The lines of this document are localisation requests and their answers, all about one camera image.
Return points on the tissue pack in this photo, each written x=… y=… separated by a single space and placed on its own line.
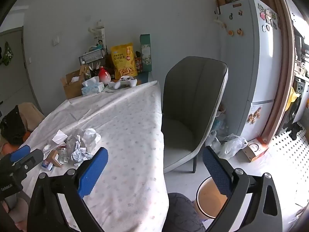
x=91 y=87

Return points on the small blue white packet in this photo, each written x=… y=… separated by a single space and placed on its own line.
x=47 y=165

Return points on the green white door decoration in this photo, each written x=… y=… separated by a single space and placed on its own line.
x=6 y=53

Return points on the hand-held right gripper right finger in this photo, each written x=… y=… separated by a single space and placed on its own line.
x=217 y=174

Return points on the folded white paper scrap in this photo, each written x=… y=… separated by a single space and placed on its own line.
x=59 y=136

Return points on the black bag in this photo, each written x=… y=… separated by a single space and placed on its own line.
x=12 y=128

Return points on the black mesh basket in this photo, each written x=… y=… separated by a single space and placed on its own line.
x=93 y=56

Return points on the tall green box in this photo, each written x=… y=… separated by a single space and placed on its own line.
x=146 y=53

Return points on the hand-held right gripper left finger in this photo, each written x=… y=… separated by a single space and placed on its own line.
x=93 y=171

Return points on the grey upholstered chair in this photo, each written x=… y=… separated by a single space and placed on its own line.
x=190 y=106

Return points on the group of fridge magnets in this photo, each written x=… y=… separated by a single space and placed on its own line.
x=268 y=17

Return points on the yellow cloth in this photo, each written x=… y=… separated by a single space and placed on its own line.
x=291 y=99

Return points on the small brown cardboard box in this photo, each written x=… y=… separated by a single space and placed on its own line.
x=54 y=158

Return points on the black clothes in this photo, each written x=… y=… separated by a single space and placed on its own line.
x=295 y=130

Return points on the white game controller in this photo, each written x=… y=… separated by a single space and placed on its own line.
x=124 y=82

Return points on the orange white box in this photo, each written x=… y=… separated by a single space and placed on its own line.
x=256 y=149

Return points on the person's patterned grey trouser leg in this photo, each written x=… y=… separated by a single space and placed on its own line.
x=183 y=215

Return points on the yellow snack bag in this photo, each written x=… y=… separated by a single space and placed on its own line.
x=124 y=61

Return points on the white dotted tablecloth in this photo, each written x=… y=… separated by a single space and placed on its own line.
x=125 y=130

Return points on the crumpled white paper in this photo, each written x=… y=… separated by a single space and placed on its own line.
x=91 y=136

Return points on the white refrigerator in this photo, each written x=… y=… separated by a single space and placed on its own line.
x=243 y=65

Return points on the crumpled printed paper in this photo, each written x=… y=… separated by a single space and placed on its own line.
x=80 y=156

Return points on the open brown cardboard box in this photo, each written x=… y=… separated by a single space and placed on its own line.
x=72 y=84

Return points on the round white trash bin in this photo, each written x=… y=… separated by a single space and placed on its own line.
x=210 y=198

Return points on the beige cloth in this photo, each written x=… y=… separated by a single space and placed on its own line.
x=30 y=116

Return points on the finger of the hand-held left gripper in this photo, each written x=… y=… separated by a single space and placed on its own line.
x=20 y=153

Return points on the red white vase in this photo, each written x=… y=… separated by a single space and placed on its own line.
x=103 y=75

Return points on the tall white carton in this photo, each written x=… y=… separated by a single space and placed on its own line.
x=100 y=37

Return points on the clear plastic bag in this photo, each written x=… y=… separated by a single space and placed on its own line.
x=231 y=146

